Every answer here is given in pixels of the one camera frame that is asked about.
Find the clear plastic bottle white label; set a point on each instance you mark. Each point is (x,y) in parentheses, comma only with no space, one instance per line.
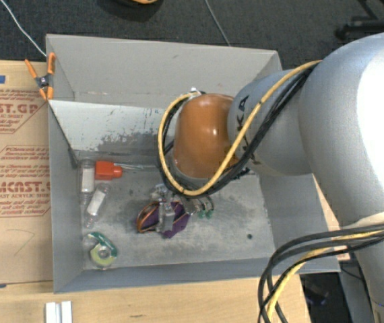
(87,177)
(97,202)

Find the brown cardboard board red print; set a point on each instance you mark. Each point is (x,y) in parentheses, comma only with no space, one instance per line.
(17,241)

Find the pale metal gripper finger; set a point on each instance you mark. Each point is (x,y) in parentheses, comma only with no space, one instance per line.
(161,214)
(170,219)

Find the green and clear tape dispenser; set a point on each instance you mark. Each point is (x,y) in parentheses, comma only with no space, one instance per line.
(102,252)

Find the grey metal bin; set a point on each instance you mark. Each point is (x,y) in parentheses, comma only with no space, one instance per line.
(165,76)

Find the red plastic cap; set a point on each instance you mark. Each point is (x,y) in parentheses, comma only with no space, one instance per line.
(106,170)

